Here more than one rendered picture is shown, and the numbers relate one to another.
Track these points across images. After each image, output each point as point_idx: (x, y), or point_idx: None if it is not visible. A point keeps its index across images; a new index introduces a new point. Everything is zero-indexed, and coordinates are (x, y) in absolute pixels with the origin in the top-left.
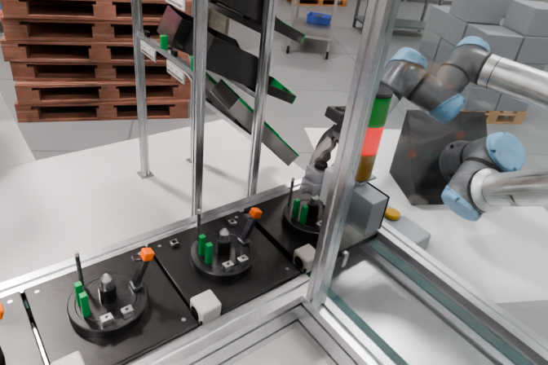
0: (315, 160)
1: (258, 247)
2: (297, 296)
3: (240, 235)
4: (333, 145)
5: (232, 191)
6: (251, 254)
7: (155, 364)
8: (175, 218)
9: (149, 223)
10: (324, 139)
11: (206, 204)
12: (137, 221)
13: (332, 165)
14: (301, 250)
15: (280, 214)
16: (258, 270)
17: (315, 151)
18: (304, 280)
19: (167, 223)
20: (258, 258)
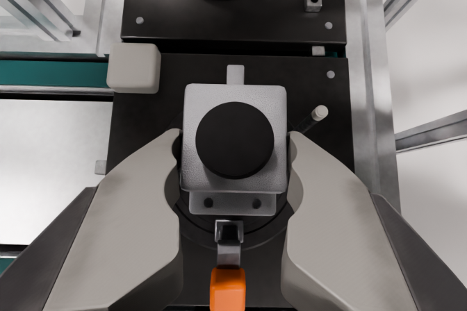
0: (295, 152)
1: (222, 11)
2: (86, 5)
3: None
4: (299, 303)
5: (466, 168)
6: None
7: None
8: (424, 28)
9: None
10: (399, 269)
11: (441, 95)
12: None
13: (165, 163)
14: (143, 53)
15: (287, 116)
16: None
17: (345, 178)
18: (105, 41)
19: (418, 12)
20: None
